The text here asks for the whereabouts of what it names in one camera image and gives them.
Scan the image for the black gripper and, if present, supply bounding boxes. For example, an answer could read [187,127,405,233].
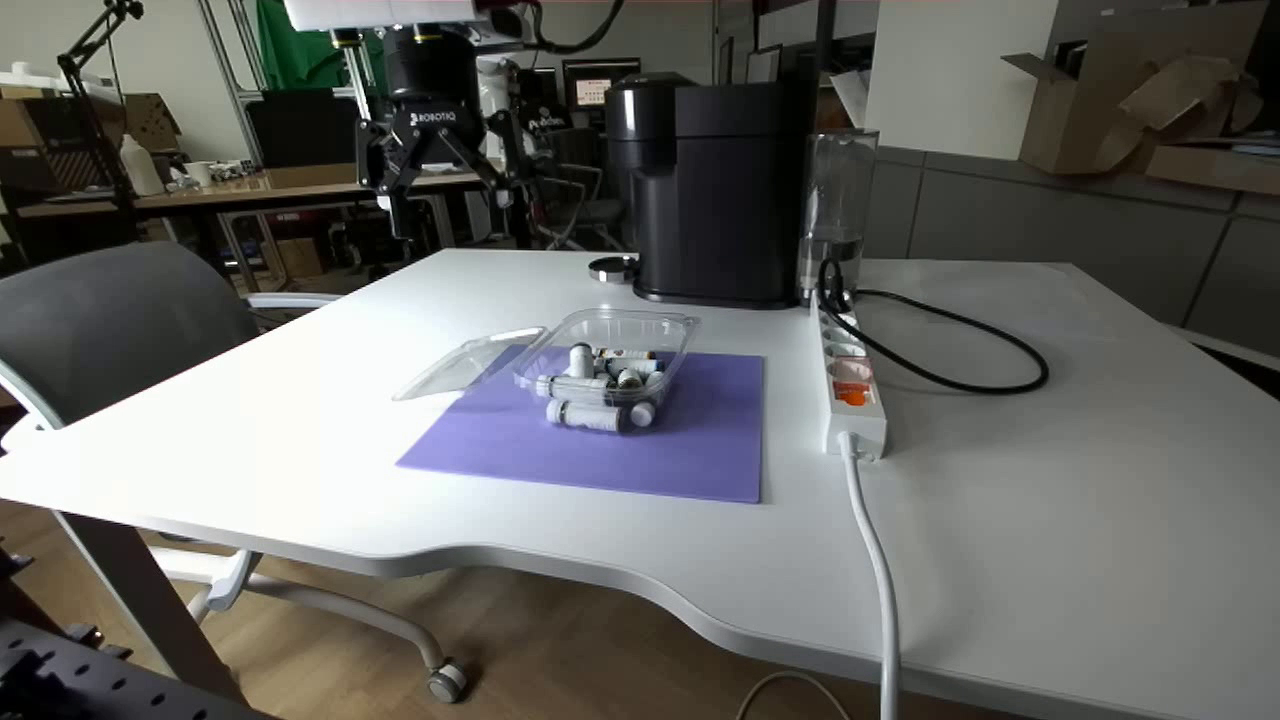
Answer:
[363,24,523,235]

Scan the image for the transparent plastic bowl lid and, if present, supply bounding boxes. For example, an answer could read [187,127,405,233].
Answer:
[391,322,545,402]

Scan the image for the transparent plastic bowl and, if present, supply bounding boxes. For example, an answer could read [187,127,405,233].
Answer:
[510,301,703,434]

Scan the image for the open cardboard box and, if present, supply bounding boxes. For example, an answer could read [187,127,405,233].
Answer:
[999,0,1280,200]

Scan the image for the black computer monitor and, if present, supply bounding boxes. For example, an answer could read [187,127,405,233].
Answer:
[245,92,370,173]

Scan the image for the wooden desk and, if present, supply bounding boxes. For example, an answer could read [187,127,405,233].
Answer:
[13,154,531,296]

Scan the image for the green cloth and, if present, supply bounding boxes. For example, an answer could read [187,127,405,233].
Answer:
[251,0,391,152]

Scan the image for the round metal cup coaster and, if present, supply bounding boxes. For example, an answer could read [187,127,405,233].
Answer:
[590,252,646,287]

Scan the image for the black coffee machine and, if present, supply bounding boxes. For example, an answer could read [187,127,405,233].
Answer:
[603,67,821,311]

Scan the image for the grey office chair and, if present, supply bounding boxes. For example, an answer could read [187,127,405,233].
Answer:
[0,238,481,708]

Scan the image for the purple rectangular mat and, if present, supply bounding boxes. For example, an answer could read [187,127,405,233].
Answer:
[398,341,772,506]

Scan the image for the clear coffee machine water tank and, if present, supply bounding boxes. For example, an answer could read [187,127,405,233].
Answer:
[804,127,884,302]

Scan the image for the white power strip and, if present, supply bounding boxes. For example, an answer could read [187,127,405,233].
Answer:
[812,302,897,465]

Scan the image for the grey metal table leg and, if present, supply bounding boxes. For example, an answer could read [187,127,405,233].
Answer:
[50,506,251,708]

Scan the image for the black perforated rack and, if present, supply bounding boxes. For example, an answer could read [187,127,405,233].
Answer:
[0,616,260,720]

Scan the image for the grey cabinet row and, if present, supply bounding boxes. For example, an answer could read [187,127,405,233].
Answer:
[848,138,1280,359]

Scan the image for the black power cable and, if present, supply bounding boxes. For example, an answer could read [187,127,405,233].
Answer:
[816,252,1057,401]

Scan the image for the white power cable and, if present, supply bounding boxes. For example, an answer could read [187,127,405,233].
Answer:
[838,443,909,720]

